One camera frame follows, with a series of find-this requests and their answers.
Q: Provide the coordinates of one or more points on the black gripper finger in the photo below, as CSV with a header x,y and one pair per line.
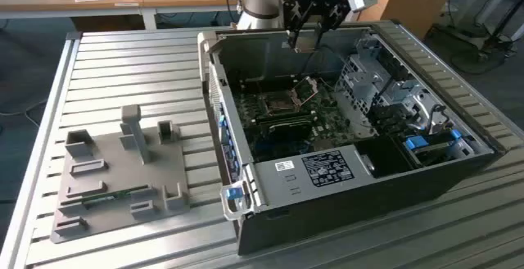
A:
x,y
320,38
294,35

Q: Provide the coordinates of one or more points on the silver CPU plate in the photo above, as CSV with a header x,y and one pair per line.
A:
x,y
305,45

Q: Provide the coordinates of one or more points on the metal locking lever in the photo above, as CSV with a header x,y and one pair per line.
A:
x,y
310,101

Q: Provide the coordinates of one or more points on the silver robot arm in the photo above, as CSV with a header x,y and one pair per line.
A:
x,y
261,2

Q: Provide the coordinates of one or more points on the CPU socket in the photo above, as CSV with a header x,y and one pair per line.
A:
x,y
277,103

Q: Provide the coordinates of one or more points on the black RAM slot row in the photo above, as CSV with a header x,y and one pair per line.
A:
x,y
286,118

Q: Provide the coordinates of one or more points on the blue slot clip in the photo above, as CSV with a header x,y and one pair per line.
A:
x,y
222,121

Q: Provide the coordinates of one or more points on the metal drive cage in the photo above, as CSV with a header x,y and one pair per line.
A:
x,y
364,84

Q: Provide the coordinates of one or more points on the wooden cabinet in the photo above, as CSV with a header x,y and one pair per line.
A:
x,y
421,5

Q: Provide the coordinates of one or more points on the green motherboard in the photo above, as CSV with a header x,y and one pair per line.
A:
x,y
326,118

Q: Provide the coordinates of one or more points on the black graphics card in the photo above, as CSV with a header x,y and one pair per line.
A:
x,y
288,132

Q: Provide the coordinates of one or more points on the grey chipset heatsink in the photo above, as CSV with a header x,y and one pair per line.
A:
x,y
322,146

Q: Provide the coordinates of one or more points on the blue disk carrier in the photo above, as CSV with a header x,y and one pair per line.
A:
x,y
414,143

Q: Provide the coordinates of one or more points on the blue plastic clip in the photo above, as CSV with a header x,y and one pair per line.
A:
x,y
454,135

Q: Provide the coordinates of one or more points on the silver power supply unit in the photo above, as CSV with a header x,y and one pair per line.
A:
x,y
286,186

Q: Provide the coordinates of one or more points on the blue case latch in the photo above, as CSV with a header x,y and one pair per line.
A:
x,y
233,194

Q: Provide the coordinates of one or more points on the black PC case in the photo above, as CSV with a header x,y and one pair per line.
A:
x,y
348,213

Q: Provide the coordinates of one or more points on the grey parts rack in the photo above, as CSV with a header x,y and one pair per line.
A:
x,y
118,170

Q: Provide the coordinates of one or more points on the green RAM stick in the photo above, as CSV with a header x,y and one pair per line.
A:
x,y
118,194

